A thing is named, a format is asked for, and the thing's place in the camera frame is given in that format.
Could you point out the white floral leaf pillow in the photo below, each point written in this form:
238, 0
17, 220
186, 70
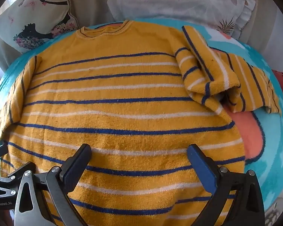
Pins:
227, 16

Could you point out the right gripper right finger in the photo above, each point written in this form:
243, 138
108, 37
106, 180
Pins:
247, 207

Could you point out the yellow striped knit sweater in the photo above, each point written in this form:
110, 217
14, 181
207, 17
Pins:
139, 94

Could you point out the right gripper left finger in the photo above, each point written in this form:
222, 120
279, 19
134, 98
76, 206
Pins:
31, 206

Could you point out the teal cartoon fleece blanket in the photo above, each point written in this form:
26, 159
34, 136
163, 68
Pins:
269, 165

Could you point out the cream lady print pillow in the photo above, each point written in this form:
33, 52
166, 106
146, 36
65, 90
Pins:
28, 24

